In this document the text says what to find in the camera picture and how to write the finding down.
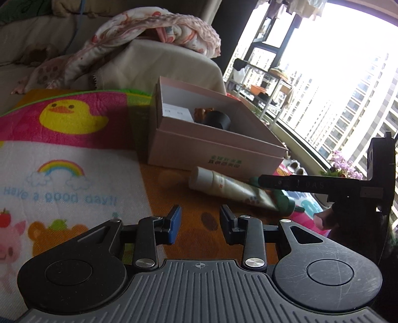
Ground potted pink flower plant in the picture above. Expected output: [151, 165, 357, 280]
[320, 151, 363, 181]

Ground beige sofa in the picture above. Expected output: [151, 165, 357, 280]
[0, 0, 226, 109]

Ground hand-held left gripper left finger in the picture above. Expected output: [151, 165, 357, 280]
[76, 204, 182, 271]

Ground brown bear figurine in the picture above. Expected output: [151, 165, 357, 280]
[193, 107, 215, 123]

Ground metal balcony rack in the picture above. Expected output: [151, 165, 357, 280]
[227, 57, 294, 125]

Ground white square box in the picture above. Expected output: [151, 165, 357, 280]
[162, 107, 193, 121]

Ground colourful cartoon play mat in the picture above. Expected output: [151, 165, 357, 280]
[0, 88, 330, 322]

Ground grey plush slippers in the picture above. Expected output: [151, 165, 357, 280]
[284, 158, 307, 176]

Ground black and white object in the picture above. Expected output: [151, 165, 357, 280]
[233, 58, 249, 81]

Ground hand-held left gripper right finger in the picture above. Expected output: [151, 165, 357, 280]
[219, 204, 331, 271]

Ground person's right hand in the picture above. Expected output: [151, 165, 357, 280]
[312, 209, 337, 231]

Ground black cylindrical cup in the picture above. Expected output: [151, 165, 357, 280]
[203, 111, 231, 131]

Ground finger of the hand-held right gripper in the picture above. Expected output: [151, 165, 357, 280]
[258, 174, 369, 197]

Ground blue cable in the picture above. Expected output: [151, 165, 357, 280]
[67, 0, 86, 53]

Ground floral pink blanket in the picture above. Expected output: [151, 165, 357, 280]
[11, 8, 221, 95]

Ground pink cardboard box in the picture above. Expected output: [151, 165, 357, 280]
[148, 76, 288, 173]

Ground cream lotion tube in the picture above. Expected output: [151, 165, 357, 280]
[188, 166, 277, 210]

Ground green cloth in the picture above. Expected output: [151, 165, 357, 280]
[0, 0, 53, 25]

